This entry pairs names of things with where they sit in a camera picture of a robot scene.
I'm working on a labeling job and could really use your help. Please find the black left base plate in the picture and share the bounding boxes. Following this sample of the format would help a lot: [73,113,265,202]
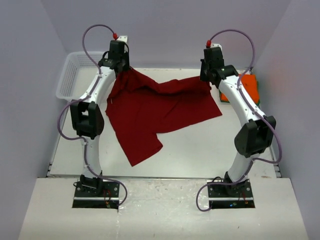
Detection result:
[72,180,120,210]

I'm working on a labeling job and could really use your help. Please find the dark red t shirt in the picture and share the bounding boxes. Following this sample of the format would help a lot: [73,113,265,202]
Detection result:
[105,68,222,166]

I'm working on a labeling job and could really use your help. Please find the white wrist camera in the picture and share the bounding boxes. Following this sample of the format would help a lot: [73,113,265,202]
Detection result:
[210,43,223,51]
[116,35,128,44]

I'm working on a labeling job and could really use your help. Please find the folded orange t shirt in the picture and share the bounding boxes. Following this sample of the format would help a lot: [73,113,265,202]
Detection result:
[219,73,260,103]

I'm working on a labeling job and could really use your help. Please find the white plastic basket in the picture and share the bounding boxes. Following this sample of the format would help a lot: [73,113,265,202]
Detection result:
[55,51,116,104]

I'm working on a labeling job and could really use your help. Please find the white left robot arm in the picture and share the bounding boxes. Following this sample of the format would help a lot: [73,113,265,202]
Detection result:
[69,40,130,198]

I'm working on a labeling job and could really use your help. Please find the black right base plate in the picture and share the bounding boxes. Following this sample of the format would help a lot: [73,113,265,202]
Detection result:
[207,179,255,209]

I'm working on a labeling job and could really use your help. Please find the folded green t shirt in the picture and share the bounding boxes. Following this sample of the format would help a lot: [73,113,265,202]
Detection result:
[218,74,261,106]

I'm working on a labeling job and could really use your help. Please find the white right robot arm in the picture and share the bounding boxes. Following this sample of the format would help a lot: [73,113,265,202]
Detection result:
[200,46,276,197]

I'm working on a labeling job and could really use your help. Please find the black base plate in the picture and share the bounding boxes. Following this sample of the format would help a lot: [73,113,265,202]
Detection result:
[72,180,120,210]
[207,179,255,209]

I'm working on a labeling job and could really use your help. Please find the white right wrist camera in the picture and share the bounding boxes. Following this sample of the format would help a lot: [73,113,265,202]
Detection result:
[210,43,223,51]

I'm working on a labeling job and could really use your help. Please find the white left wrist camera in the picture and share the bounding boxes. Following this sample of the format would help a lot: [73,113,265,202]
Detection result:
[116,35,128,44]

